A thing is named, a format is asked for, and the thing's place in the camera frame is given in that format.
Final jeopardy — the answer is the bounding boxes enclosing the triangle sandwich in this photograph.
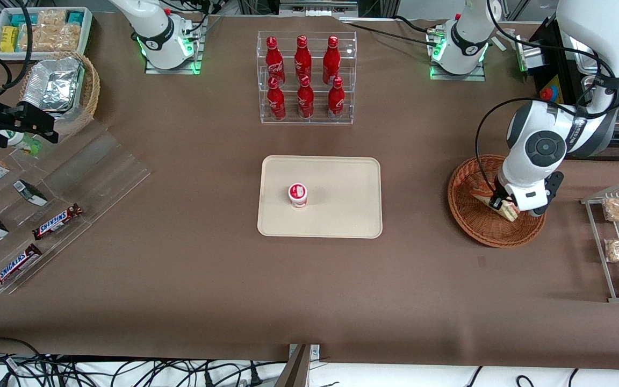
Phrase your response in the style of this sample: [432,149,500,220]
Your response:
[470,181,520,223]

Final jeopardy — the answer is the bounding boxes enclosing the brown round wicker basket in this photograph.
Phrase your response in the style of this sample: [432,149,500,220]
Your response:
[448,155,546,248]

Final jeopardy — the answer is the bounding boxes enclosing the tan woven basket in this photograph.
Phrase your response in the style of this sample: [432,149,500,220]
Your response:
[19,51,100,138]

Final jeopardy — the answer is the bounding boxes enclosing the beige plastic tray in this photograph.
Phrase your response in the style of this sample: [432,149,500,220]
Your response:
[257,155,383,239]

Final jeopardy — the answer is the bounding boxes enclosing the green white small bottle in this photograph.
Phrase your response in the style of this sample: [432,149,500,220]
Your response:
[0,129,42,155]

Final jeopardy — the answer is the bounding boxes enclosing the clear acrylic stepped display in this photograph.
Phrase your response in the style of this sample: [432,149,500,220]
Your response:
[0,118,152,295]

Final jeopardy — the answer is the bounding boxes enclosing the yellow snack packet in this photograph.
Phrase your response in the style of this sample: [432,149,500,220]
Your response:
[1,26,20,53]

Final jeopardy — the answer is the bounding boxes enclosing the snickers chocolate bar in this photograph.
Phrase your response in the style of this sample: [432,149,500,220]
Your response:
[32,203,83,240]
[0,243,43,290]

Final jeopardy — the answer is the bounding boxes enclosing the clear bag of crackers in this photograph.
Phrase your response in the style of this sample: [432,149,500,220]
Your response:
[18,10,82,52]

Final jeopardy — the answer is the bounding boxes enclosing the white plastic bin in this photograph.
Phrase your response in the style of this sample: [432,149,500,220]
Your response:
[0,6,93,60]

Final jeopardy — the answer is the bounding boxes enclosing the silver metal box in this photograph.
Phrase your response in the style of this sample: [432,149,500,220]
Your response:
[514,35,544,81]

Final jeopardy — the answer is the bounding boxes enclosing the black food warmer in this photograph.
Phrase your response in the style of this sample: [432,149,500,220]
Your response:
[530,16,619,160]

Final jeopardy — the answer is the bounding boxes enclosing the clear plastic wrapper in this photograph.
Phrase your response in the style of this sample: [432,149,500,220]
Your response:
[495,28,520,52]

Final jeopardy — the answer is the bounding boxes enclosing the red cola bottle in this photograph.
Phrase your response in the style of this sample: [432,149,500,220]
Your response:
[323,36,341,85]
[297,75,314,119]
[265,37,286,87]
[267,77,287,121]
[294,35,313,81]
[328,77,346,120]

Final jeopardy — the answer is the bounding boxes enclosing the clear acrylic bottle rack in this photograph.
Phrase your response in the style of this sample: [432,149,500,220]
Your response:
[257,31,357,125]

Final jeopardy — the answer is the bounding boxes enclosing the red white yogurt cup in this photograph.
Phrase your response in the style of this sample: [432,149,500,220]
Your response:
[288,183,308,209]

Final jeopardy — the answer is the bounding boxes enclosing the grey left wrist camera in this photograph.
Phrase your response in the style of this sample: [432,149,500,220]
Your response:
[529,171,564,217]

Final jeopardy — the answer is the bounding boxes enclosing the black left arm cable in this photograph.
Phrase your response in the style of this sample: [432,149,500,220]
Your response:
[475,0,619,200]

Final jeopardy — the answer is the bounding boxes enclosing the silver wire rack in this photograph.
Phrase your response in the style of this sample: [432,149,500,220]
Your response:
[581,180,619,303]

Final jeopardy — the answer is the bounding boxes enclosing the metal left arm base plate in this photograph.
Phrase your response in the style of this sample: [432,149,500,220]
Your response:
[429,21,486,82]

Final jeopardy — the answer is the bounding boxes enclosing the black table cable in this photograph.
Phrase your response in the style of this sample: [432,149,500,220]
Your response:
[342,15,444,47]

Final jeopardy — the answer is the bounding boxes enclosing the metal table bracket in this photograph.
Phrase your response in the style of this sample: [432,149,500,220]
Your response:
[276,344,321,387]

